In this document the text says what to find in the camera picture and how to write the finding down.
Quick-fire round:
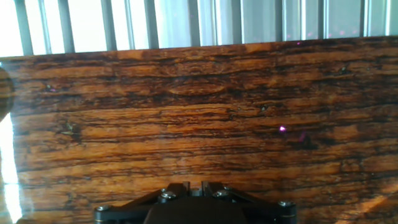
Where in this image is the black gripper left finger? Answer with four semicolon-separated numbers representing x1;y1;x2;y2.
93;182;197;224

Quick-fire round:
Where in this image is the wooden board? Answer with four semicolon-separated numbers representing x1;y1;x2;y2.
0;35;398;224

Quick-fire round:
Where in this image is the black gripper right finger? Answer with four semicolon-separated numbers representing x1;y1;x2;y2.
196;182;297;224

